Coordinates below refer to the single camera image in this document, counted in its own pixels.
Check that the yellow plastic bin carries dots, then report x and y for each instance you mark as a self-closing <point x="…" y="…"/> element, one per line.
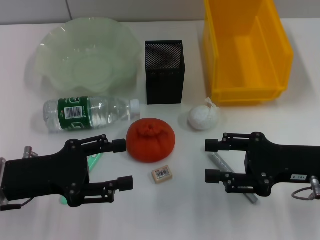
<point x="250" y="62"/>

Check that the pale green glass fruit plate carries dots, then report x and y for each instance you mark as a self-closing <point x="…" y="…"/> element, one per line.
<point x="82" y="62"/>

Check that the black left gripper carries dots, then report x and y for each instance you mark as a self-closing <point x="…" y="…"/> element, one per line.
<point x="45" y="175"/>

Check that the clear green-label water bottle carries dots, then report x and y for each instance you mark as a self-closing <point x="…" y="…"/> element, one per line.
<point x="72" y="112"/>

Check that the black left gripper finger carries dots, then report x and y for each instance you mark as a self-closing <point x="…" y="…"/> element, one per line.
<point x="125" y="183"/>
<point x="119" y="145"/>

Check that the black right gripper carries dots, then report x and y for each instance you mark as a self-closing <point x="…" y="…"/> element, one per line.
<point x="275" y="162"/>

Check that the beige eraser with barcode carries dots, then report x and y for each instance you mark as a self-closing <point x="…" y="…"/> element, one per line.
<point x="162" y="176"/>

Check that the grey pen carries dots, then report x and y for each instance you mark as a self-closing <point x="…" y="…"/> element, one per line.
<point x="222" y="162"/>

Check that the mint green pen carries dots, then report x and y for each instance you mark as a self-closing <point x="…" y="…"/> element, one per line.
<point x="95" y="161"/>

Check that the black mesh pen holder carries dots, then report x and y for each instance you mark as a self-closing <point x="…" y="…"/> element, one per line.
<point x="163" y="82"/>

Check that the white paper ball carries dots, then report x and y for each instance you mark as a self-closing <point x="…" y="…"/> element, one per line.
<point x="202" y="117"/>

